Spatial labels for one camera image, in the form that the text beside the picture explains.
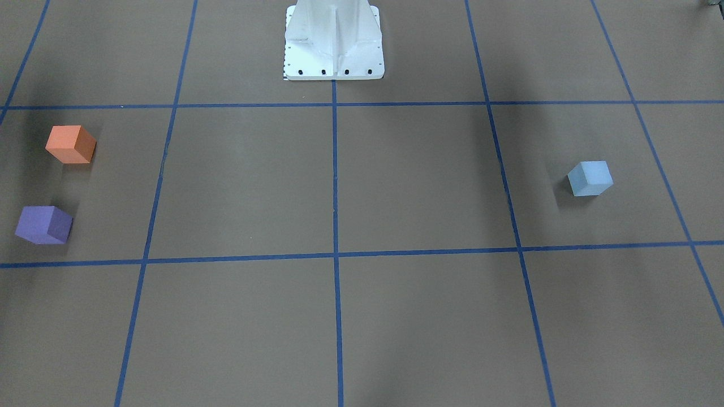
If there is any purple foam block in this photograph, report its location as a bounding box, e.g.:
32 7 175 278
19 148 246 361
15 206 74 245

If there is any light blue foam block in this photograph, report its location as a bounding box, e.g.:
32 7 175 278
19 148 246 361
568 161 614 197

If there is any orange foam block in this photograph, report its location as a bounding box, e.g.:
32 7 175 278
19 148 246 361
45 125 97 164

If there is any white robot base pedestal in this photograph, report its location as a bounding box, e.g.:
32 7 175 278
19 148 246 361
283 1 385 81

